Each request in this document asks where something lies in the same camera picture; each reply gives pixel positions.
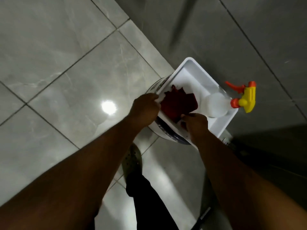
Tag person's left hand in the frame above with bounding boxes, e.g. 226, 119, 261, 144
128, 93, 161, 127

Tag dark red cloth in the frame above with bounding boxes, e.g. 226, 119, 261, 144
160, 85, 198, 124

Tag person's grey shoe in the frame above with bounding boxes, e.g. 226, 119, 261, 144
122, 143, 143, 183

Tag white plastic tray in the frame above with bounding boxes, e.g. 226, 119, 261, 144
155, 57, 239, 149

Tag person's black trouser leg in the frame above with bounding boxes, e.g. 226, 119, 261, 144
125, 172, 179, 230

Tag person's right hand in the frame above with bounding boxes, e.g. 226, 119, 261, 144
180, 113, 209, 142

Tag white round bucket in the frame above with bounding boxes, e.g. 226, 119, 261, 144
146, 74, 192, 145

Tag person's right forearm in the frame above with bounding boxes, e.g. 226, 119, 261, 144
191, 130, 307, 230

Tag clear spray bottle yellow nozzle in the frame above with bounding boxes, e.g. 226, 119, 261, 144
202, 81, 256, 118

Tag person's left forearm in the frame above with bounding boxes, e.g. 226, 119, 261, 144
0, 116, 147, 230

